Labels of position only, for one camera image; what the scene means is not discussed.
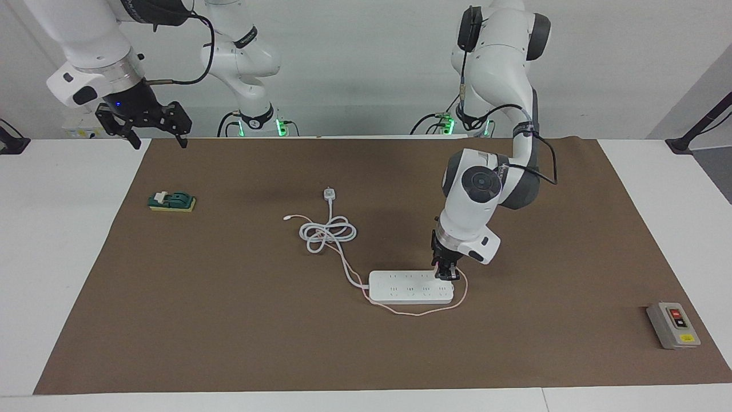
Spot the black camera stand clamp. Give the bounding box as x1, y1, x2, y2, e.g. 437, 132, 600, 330
665, 92, 732, 155
0, 118, 31, 156

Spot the brown table mat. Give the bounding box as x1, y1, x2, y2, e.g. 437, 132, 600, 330
33, 136, 732, 395

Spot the white power strip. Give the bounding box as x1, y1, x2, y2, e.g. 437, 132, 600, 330
368, 270, 456, 305

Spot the black left arm base cable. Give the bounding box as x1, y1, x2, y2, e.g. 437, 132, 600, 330
409, 90, 465, 136

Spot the pink charging cable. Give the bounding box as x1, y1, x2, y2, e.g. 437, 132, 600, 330
284, 215, 470, 317

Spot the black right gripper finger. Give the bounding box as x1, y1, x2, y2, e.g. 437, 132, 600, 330
94, 104, 140, 151
156, 101, 192, 149

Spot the black right arm base cable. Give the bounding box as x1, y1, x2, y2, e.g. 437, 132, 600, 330
217, 111, 244, 138

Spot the black arm base cable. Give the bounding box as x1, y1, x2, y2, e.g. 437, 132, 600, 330
217, 111, 244, 138
409, 90, 465, 136

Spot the green knife switch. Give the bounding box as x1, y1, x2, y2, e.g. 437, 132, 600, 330
148, 191, 197, 213

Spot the white power strip cable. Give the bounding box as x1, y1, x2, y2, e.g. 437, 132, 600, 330
299, 188, 371, 290

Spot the grey on-off switch box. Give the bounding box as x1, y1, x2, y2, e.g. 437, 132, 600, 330
646, 302, 702, 350

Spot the white box with yellow label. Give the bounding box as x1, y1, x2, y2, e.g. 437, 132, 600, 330
62, 117, 105, 140

